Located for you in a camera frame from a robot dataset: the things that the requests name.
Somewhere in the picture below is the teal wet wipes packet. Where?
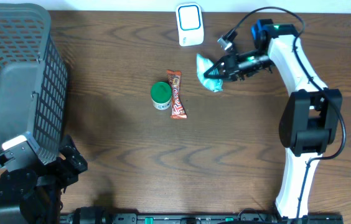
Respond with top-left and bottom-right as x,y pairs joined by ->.
196,54 -> 223,92

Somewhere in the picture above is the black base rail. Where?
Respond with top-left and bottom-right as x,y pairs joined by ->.
58,207 -> 344,224

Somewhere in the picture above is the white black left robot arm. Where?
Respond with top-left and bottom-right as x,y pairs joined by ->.
0,132 -> 88,223

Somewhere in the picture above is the green lid white jar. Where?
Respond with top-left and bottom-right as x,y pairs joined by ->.
151,82 -> 172,110

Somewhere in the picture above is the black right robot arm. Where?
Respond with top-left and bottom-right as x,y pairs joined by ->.
204,19 -> 344,221

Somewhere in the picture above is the red chocolate bar wrapper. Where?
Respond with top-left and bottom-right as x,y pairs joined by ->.
167,70 -> 187,119

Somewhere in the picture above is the grey plastic basket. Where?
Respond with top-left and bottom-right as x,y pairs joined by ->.
0,3 -> 68,163

